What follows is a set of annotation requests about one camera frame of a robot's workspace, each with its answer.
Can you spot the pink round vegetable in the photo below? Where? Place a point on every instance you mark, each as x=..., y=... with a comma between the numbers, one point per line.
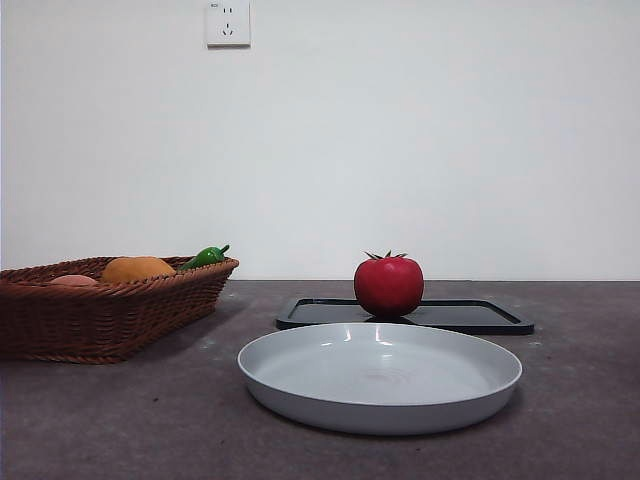
x=75, y=280

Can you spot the grey round plate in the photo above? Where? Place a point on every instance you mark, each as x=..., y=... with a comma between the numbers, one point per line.
x=380, y=385

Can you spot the green chili pepper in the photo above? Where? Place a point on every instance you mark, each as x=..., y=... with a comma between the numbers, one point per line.
x=202, y=258

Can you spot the black rectangular tray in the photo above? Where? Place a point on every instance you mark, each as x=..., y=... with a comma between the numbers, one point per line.
x=470, y=315

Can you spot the brown wicker basket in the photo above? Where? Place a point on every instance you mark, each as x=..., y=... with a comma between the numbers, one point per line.
x=100, y=320

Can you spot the red tomato with green stem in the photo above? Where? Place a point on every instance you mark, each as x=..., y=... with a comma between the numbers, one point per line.
x=389, y=285

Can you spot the white wall socket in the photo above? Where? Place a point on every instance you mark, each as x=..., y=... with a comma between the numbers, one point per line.
x=228, y=25

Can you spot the orange round fruit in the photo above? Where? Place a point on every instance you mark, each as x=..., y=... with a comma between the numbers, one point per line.
x=135, y=269

